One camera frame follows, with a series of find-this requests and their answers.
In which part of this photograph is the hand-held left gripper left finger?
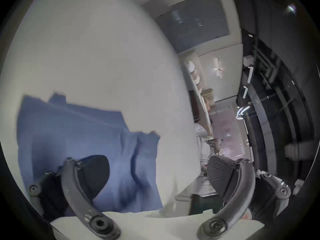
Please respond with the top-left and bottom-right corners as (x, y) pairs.
(28, 155), (122, 240)

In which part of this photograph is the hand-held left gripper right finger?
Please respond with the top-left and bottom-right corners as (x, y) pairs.
(197, 155), (292, 240)

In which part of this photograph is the blue garment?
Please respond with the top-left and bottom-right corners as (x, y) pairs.
(16, 92), (164, 214)

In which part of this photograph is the bed with white sheet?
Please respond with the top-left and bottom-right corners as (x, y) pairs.
(0, 0), (203, 218)

